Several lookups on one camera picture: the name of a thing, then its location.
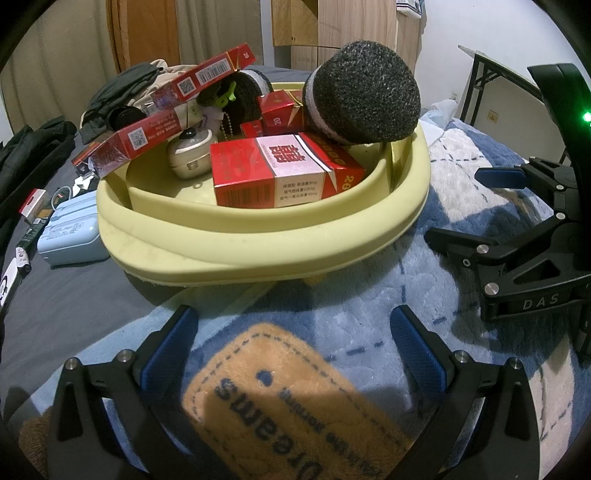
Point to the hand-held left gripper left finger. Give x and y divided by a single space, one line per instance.
171 341

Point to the black folding table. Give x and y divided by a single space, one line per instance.
489 62

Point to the dark green cloth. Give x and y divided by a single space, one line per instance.
120 85

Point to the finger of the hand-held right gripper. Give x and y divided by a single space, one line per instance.
457 247
498 177

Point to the pile of clothes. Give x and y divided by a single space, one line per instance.
164 69

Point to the beige curtain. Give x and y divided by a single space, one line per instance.
51 55

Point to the wooden wardrobe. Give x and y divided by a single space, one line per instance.
351 23

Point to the black foam cylinder white band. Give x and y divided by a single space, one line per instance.
364 87
251 92

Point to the wall outlet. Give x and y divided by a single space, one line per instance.
493 116

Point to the yellow oval plastic tray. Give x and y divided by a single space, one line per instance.
258 240

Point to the blue white checked blanket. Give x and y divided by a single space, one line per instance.
323 318

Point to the dark jacket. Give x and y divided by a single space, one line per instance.
32 152

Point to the red box on bedsheet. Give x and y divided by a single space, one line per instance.
82 161

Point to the red white small packet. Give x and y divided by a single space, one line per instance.
31 202

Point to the white box on wardrobe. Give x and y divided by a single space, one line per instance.
411 5

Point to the orange wooden door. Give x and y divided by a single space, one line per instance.
143 32

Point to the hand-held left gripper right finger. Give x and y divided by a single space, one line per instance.
420 350

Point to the black round object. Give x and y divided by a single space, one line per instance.
124 117

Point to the small cream round device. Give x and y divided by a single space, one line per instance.
189 154

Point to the grey bedsheet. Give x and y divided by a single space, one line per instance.
69 314

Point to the light blue plastic case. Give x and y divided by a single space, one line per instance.
69 230

